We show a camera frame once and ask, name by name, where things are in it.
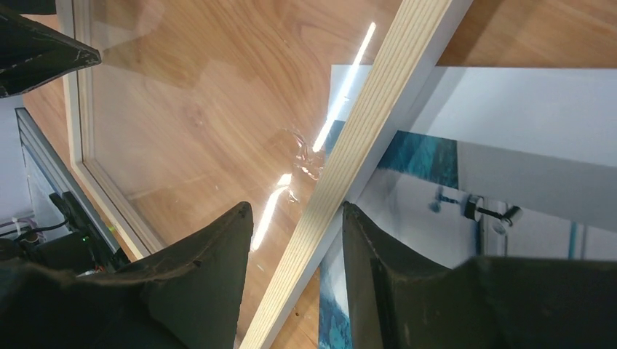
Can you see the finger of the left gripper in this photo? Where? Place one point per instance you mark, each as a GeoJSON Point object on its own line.
{"type": "Point", "coordinates": [32, 54]}

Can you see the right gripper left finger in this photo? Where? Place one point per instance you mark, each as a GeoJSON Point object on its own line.
{"type": "Point", "coordinates": [187, 295]}

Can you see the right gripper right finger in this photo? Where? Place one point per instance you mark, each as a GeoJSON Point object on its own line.
{"type": "Point", "coordinates": [400, 299]}

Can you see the clear acrylic sheet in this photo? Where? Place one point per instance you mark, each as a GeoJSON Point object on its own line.
{"type": "Point", "coordinates": [198, 105]}

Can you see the light wooden picture frame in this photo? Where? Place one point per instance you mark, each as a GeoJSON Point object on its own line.
{"type": "Point", "coordinates": [380, 93]}

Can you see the large printed photo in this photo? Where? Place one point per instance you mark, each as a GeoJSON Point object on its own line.
{"type": "Point", "coordinates": [496, 162]}

